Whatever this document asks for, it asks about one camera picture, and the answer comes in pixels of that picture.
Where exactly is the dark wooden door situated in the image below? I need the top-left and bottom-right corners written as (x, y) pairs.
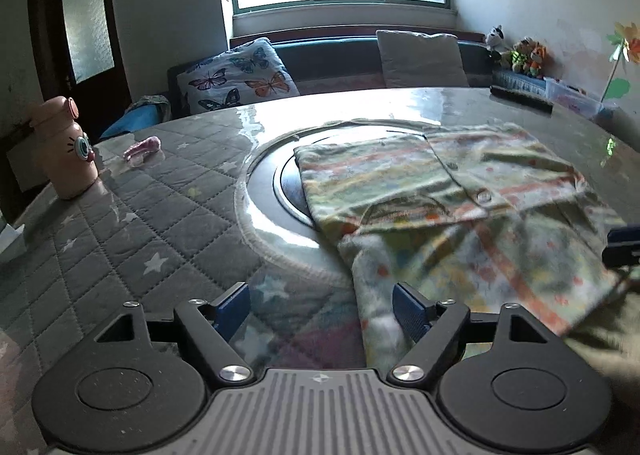
top-left (27, 0), bottom-right (133, 136)

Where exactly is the clear plastic storage box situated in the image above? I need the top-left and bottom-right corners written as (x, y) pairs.
top-left (545, 77), bottom-right (608, 118)

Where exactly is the floral green child's jacket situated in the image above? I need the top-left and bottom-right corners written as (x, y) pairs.
top-left (292, 120), bottom-right (640, 386)

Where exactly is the grey cloth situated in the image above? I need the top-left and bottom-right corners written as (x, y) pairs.
top-left (127, 94), bottom-right (171, 120)

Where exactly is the black round induction cooktop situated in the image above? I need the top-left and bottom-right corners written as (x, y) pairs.
top-left (272, 132), bottom-right (326, 228)

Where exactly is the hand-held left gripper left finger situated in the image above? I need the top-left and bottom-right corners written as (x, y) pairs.
top-left (95, 282), bottom-right (253, 386)

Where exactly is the brown plush toy green shirt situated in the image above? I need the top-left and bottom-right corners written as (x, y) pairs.
top-left (510, 37), bottom-right (536, 76)

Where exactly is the white paper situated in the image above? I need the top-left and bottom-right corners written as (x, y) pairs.
top-left (0, 222), bottom-right (26, 263)

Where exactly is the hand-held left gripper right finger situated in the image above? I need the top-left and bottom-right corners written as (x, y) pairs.
top-left (387, 282), bottom-right (538, 386)

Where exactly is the pink cartoon water bottle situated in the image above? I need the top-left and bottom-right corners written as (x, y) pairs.
top-left (30, 96), bottom-right (100, 200)

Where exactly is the blue cushion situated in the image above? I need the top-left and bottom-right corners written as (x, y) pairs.
top-left (100, 105), bottom-right (168, 138)

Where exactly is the colourful paper pinwheel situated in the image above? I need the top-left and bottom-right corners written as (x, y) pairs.
top-left (600, 22), bottom-right (640, 103)

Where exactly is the grey cushion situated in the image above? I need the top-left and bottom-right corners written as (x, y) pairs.
top-left (376, 30), bottom-right (470, 89)

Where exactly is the butterfly print pillow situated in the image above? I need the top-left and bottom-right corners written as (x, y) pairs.
top-left (177, 37), bottom-right (301, 113)

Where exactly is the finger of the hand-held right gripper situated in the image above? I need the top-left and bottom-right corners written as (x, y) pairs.
top-left (602, 227), bottom-right (640, 268)

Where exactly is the small pink toy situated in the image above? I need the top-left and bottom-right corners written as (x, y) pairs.
top-left (123, 136), bottom-right (163, 160)

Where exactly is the black remote control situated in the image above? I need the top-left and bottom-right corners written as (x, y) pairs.
top-left (490, 85), bottom-right (553, 114)

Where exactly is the blue bench sofa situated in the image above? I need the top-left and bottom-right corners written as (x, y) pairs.
top-left (100, 25), bottom-right (616, 136)

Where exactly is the orange plush toy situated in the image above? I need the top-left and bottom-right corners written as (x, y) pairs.
top-left (527, 45), bottom-right (548, 80)

